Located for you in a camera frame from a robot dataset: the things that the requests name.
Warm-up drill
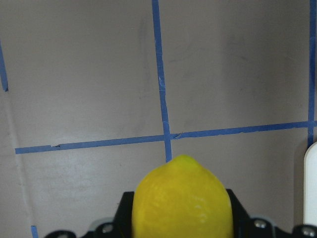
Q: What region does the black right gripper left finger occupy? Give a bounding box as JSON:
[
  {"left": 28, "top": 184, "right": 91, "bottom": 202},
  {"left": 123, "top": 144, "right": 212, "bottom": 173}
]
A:
[{"left": 46, "top": 191, "right": 136, "bottom": 238}]

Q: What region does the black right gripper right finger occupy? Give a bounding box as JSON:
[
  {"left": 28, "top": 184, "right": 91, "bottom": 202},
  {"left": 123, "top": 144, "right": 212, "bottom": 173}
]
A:
[{"left": 226, "top": 189, "right": 317, "bottom": 238}]

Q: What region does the yellow lemon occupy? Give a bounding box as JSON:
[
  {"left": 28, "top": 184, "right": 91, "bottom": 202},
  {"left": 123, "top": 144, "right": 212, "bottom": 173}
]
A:
[{"left": 132, "top": 155, "right": 234, "bottom": 238}]

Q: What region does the white rectangular tray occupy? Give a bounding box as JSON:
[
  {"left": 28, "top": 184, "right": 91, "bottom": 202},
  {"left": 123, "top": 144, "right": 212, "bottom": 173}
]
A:
[{"left": 303, "top": 142, "right": 317, "bottom": 226}]

